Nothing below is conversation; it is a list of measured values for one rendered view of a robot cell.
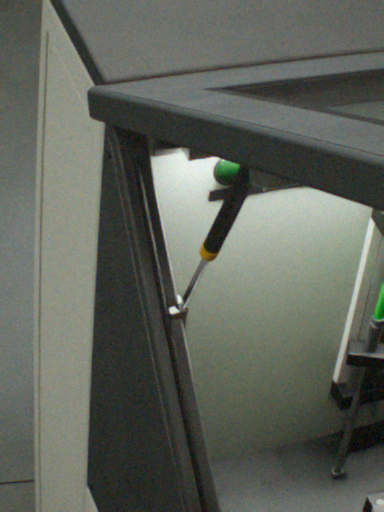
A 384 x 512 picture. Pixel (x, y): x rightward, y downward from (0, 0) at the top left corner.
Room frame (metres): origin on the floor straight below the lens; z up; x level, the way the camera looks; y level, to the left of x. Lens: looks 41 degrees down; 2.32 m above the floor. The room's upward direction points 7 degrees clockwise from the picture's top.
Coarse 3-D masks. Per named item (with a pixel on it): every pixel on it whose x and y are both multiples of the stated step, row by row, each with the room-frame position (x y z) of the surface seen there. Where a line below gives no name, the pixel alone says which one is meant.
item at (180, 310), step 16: (240, 176) 0.93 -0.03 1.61; (240, 192) 0.93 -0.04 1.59; (224, 208) 0.95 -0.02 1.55; (240, 208) 0.95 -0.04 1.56; (224, 224) 0.96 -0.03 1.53; (208, 240) 0.98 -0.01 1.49; (224, 240) 0.98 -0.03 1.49; (208, 256) 0.99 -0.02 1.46; (192, 288) 1.04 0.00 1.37; (176, 304) 1.07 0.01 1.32
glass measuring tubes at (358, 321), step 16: (368, 240) 1.33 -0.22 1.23; (368, 256) 1.32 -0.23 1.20; (368, 272) 1.33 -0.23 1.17; (368, 288) 1.33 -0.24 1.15; (352, 304) 1.33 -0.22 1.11; (368, 304) 1.31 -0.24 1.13; (352, 320) 1.32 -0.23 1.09; (368, 320) 1.31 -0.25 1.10; (352, 336) 1.33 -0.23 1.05; (336, 368) 1.33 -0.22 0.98; (352, 368) 1.31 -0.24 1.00; (336, 384) 1.32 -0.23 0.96; (352, 384) 1.31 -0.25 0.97; (368, 384) 1.33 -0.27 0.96; (336, 400) 1.31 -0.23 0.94; (352, 400) 1.30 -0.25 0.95; (368, 400) 1.32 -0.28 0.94
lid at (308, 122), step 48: (96, 96) 1.19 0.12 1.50; (144, 96) 1.08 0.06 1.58; (192, 96) 1.05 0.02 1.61; (240, 96) 1.03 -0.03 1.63; (288, 96) 1.12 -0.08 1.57; (336, 96) 1.10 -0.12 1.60; (192, 144) 0.94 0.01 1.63; (240, 144) 0.86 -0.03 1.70; (288, 144) 0.79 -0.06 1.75; (336, 144) 0.74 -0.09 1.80; (336, 192) 0.72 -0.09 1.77
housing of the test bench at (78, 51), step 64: (64, 0) 1.39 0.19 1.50; (128, 0) 1.40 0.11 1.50; (192, 0) 1.42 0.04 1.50; (256, 0) 1.44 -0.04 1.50; (320, 0) 1.46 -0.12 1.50; (64, 64) 1.37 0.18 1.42; (128, 64) 1.26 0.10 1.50; (192, 64) 1.27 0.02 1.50; (256, 64) 1.30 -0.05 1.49; (64, 128) 1.36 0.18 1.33; (64, 192) 1.35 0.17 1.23; (64, 256) 1.34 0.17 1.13; (64, 320) 1.33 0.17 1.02; (64, 384) 1.32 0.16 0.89; (64, 448) 1.32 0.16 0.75
